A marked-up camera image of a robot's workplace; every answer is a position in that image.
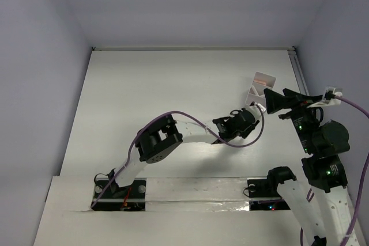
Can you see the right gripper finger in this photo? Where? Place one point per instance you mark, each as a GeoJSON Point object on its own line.
{"type": "Point", "coordinates": [276, 102]}
{"type": "Point", "coordinates": [295, 99]}

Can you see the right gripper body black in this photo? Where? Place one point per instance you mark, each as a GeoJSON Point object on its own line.
{"type": "Point", "coordinates": [303, 117]}

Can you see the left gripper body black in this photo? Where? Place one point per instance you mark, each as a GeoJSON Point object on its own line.
{"type": "Point", "coordinates": [251, 116]}

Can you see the pink eraser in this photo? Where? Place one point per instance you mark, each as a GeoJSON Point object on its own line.
{"type": "Point", "coordinates": [266, 82]}

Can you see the pink white marker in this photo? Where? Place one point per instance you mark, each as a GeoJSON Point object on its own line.
{"type": "Point", "coordinates": [254, 91]}

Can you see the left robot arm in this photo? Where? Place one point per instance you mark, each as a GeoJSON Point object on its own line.
{"type": "Point", "coordinates": [164, 134]}

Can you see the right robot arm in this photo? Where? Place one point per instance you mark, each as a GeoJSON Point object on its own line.
{"type": "Point", "coordinates": [323, 214]}

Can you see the white compartment pen holder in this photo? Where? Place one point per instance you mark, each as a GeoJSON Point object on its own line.
{"type": "Point", "coordinates": [254, 99]}

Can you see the white front platform board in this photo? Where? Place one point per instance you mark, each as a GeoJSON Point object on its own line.
{"type": "Point", "coordinates": [179, 211]}

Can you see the right side aluminium rail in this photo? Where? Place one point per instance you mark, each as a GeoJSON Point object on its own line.
{"type": "Point", "coordinates": [298, 72]}

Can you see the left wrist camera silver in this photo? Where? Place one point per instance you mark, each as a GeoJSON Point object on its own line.
{"type": "Point", "coordinates": [257, 109]}

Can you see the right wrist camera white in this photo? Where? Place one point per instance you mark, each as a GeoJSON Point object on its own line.
{"type": "Point", "coordinates": [329, 98]}

